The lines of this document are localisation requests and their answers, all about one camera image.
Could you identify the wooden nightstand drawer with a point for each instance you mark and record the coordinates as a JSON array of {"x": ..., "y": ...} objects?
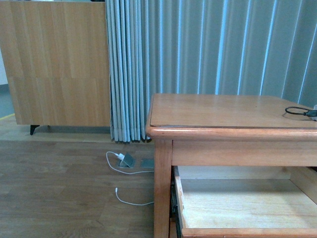
[{"x": 246, "y": 202}]

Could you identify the wooden nightstand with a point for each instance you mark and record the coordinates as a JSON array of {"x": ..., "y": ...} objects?
[{"x": 223, "y": 130}]

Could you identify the closed metal floor socket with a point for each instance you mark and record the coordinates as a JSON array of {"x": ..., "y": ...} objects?
[{"x": 147, "y": 163}]

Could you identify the open metal floor socket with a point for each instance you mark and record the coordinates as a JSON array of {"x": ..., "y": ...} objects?
[{"x": 128, "y": 162}]

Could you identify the white charger plug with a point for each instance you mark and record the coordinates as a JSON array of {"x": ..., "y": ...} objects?
[{"x": 120, "y": 156}]

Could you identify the light wooden cabinet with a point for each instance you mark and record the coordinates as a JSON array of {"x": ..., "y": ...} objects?
[{"x": 55, "y": 57}]

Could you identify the grey-blue pleated curtain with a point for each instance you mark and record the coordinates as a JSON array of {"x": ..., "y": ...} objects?
[{"x": 221, "y": 47}]

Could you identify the black drawer slide rail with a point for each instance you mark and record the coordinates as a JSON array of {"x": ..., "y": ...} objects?
[{"x": 173, "y": 211}]

